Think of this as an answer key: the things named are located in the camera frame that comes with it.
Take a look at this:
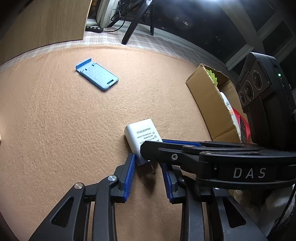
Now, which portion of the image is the orange-brown blanket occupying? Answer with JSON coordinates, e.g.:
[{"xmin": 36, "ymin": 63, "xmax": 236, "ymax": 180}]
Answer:
[{"xmin": 1, "ymin": 46, "xmax": 211, "ymax": 240}]

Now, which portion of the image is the blue phone stand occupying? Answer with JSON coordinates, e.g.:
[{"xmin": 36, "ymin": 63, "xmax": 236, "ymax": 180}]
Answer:
[{"xmin": 75, "ymin": 58, "xmax": 119, "ymax": 91}]

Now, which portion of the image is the white sunscreen tube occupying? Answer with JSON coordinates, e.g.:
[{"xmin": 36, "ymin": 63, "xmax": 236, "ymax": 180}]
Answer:
[{"xmin": 220, "ymin": 92, "xmax": 234, "ymax": 115}]

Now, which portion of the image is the cardboard box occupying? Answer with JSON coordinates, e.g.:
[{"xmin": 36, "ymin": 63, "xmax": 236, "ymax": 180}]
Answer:
[{"xmin": 186, "ymin": 64, "xmax": 247, "ymax": 143}]

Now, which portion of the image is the black tripod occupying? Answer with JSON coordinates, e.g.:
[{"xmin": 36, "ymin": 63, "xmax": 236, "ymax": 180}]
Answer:
[{"xmin": 121, "ymin": 0, "xmax": 155, "ymax": 45}]

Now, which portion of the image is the light wooden board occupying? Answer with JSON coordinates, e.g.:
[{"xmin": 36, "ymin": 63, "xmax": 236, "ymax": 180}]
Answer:
[{"xmin": 1, "ymin": 1, "xmax": 91, "ymax": 64}]

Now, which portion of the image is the black power strip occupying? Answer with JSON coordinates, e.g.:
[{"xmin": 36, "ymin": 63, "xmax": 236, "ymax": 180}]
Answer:
[{"xmin": 85, "ymin": 26, "xmax": 103, "ymax": 33}]

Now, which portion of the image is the white power adapter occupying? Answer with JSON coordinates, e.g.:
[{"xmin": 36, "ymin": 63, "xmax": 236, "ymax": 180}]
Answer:
[{"xmin": 124, "ymin": 118, "xmax": 163, "ymax": 166}]

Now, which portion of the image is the black cable on floor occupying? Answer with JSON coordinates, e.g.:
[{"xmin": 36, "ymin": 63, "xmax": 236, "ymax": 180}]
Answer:
[{"xmin": 102, "ymin": 0, "xmax": 139, "ymax": 32}]

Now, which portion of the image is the yellow green shuttlecock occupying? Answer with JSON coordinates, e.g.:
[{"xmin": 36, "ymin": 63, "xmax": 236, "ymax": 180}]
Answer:
[{"xmin": 205, "ymin": 68, "xmax": 218, "ymax": 87}]

